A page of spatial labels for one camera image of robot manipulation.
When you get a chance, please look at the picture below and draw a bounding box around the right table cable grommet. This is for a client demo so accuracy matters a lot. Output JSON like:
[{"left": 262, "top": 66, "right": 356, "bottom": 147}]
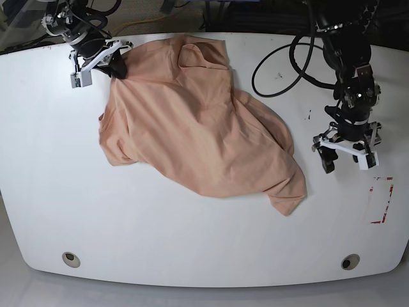
[{"left": 341, "top": 254, "right": 360, "bottom": 271}]

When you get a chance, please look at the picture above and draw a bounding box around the peach pink T-shirt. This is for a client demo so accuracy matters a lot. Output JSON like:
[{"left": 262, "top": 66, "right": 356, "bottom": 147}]
[{"left": 98, "top": 35, "right": 307, "bottom": 216}]

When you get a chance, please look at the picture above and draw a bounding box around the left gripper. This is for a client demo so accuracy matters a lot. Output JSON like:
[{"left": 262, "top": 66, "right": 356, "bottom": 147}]
[{"left": 319, "top": 105, "right": 372, "bottom": 173}]

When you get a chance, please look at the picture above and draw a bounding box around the table cable grommet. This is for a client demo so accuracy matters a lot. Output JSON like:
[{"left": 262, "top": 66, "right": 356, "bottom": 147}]
[
  {"left": 62, "top": 252, "right": 81, "bottom": 269},
  {"left": 341, "top": 254, "right": 360, "bottom": 271}
]

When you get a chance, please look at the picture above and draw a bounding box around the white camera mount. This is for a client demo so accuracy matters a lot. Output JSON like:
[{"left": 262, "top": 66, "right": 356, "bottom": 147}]
[
  {"left": 70, "top": 40, "right": 133, "bottom": 88},
  {"left": 312, "top": 122, "right": 382, "bottom": 170}
]

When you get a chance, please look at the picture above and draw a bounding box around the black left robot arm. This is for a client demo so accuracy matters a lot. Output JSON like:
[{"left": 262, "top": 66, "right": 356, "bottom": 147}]
[{"left": 311, "top": 1, "right": 382, "bottom": 173}]

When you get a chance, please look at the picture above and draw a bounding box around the red tape rectangle marking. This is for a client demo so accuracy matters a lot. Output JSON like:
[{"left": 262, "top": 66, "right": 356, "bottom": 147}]
[{"left": 366, "top": 177, "right": 394, "bottom": 224}]

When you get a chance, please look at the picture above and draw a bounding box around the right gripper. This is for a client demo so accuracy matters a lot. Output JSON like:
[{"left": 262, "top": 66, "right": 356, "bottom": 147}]
[{"left": 70, "top": 30, "right": 127, "bottom": 79}]

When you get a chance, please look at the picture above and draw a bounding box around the left table cable grommet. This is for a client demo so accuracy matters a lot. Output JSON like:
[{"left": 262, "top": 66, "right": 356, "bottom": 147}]
[{"left": 62, "top": 252, "right": 81, "bottom": 269}]

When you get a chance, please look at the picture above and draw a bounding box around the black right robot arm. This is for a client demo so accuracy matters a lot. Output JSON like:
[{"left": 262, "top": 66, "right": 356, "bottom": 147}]
[{"left": 42, "top": 1, "right": 132, "bottom": 88}]

